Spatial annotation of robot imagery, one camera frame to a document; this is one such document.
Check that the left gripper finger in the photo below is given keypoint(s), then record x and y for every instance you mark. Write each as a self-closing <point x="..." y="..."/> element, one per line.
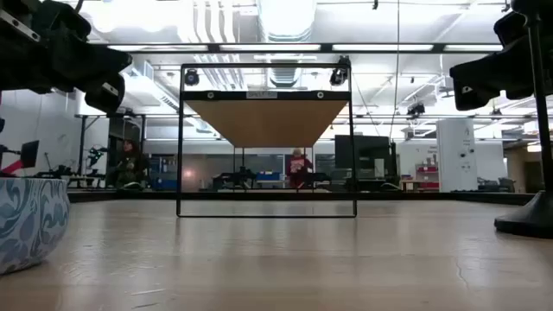
<point x="106" y="97"/>
<point x="103" y="60"/>

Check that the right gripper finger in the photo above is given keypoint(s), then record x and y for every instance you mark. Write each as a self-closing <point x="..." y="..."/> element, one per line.
<point x="479" y="90"/>
<point x="497" y="60"/>

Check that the black metal candlestick holder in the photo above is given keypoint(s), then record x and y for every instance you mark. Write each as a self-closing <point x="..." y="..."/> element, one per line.
<point x="529" y="220"/>

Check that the patterned ceramic candle bowl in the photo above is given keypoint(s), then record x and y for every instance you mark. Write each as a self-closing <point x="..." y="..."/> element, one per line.
<point x="30" y="220"/>

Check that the black beam with light strips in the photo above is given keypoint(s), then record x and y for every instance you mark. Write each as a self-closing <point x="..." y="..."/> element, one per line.
<point x="438" y="48"/>

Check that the white pillar cabinet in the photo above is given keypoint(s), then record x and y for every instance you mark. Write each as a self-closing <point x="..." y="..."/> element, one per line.
<point x="457" y="155"/>

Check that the person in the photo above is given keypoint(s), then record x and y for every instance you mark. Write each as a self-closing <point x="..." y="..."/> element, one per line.
<point x="129" y="166"/>
<point x="298" y="166"/>

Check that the black cabinet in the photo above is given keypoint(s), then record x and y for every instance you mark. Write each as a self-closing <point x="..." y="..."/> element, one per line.
<point x="360" y="155"/>

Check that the wooden riser shelf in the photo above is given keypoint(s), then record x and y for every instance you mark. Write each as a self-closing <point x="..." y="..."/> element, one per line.
<point x="268" y="123"/>

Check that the black overhead camera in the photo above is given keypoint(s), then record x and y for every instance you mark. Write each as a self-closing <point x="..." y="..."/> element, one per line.
<point x="192" y="77"/>
<point x="339" y="73"/>

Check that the black aluminium table frame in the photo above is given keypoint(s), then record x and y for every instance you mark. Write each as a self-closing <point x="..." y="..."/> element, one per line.
<point x="410" y="196"/>

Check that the silver ventilation duct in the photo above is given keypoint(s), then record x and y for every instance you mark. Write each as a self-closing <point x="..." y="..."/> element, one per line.
<point x="287" y="19"/>

